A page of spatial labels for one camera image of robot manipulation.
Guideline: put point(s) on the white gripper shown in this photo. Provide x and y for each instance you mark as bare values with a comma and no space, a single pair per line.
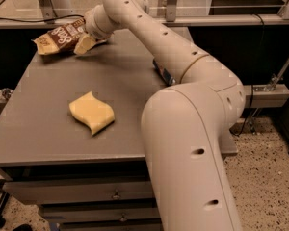
92,25

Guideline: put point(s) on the brown chip bag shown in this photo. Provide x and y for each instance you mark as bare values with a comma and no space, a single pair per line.
62,38

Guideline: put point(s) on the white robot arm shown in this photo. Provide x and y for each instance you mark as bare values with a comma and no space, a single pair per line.
185,126

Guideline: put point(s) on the yellow wavy sponge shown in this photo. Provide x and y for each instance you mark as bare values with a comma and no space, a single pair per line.
92,112

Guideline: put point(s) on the blue silver drink can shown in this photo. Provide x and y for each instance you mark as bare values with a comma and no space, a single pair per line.
168,79

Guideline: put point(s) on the grey drawer cabinet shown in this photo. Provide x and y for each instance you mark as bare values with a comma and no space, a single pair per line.
40,140

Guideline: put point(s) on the top grey drawer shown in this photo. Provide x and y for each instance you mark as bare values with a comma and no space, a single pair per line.
79,190

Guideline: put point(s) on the grey drawer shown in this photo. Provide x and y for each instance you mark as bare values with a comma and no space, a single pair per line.
79,190
119,211
130,225

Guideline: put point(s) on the middle grey drawer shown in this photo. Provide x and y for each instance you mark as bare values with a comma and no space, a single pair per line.
119,211

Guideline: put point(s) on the bottom grey drawer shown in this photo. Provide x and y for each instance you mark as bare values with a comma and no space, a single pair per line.
130,225

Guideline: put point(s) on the metal frame rail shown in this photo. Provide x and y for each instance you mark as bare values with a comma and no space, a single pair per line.
199,21

